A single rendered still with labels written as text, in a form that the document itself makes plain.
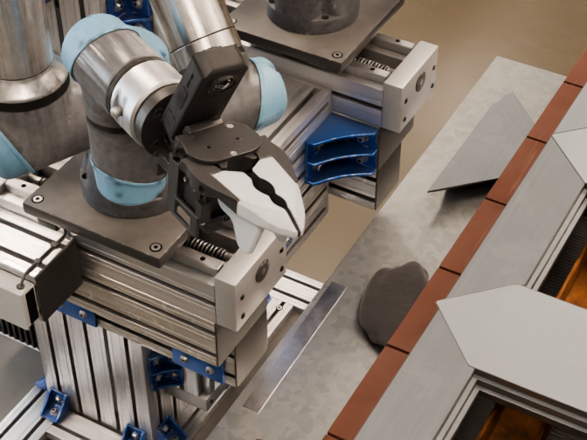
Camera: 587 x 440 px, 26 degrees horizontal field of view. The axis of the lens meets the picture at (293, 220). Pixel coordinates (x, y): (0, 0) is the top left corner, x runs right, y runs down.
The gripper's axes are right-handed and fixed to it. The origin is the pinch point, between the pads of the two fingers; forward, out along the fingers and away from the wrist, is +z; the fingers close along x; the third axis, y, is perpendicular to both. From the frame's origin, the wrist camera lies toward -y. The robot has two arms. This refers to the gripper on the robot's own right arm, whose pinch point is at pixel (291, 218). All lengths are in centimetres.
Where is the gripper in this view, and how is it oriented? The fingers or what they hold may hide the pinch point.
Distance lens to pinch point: 105.4
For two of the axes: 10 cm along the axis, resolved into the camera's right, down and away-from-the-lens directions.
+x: -8.2, 2.8, -5.1
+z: 5.7, 5.5, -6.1
